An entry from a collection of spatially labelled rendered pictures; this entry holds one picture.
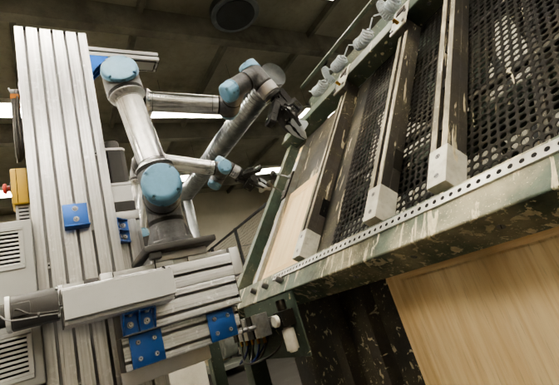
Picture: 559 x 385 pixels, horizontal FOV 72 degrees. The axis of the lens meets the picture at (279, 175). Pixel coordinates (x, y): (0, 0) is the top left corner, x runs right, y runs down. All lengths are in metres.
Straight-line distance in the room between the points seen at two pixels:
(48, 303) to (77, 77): 0.88
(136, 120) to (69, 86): 0.46
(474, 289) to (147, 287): 0.91
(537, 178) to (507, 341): 0.56
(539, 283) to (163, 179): 1.04
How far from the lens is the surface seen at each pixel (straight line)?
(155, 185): 1.18
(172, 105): 1.50
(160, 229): 1.29
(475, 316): 1.31
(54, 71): 1.73
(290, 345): 1.55
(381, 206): 1.21
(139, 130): 1.28
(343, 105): 2.07
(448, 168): 1.04
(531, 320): 1.22
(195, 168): 1.98
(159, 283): 1.10
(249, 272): 2.25
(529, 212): 0.89
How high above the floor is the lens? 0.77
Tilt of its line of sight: 18 degrees up
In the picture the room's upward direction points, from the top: 18 degrees counter-clockwise
